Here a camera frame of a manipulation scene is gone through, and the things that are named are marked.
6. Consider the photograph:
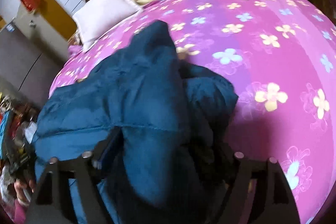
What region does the white square pillow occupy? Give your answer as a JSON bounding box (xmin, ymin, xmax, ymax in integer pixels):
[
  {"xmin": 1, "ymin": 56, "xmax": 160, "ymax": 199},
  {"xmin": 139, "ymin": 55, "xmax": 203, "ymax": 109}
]
[{"xmin": 72, "ymin": 0, "xmax": 142, "ymax": 52}]

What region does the teal puffer jacket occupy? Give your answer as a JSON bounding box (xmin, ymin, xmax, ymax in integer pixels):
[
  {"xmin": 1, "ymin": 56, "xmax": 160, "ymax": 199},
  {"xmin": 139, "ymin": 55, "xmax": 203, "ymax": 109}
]
[{"xmin": 33, "ymin": 20, "xmax": 238, "ymax": 223}]

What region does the pink floral bed cover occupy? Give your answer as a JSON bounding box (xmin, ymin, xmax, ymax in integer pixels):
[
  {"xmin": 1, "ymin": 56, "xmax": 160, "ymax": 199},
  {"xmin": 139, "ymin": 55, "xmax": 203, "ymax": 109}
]
[{"xmin": 51, "ymin": 0, "xmax": 335, "ymax": 223}]

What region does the person's hand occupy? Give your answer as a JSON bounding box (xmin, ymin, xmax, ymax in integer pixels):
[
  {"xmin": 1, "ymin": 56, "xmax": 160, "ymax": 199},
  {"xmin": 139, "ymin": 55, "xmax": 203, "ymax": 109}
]
[{"xmin": 14, "ymin": 179, "xmax": 35, "ymax": 207}]

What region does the clutter pile of bags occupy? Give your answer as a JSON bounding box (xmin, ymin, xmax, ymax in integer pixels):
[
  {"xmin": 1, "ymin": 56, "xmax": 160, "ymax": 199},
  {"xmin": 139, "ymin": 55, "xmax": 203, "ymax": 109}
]
[{"xmin": 1, "ymin": 96, "xmax": 39, "ymax": 202}]

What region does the grey wardrobe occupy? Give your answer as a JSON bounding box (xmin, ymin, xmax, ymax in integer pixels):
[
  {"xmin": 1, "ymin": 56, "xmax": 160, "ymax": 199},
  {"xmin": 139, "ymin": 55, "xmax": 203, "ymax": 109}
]
[{"xmin": 1, "ymin": 14, "xmax": 68, "ymax": 108}]

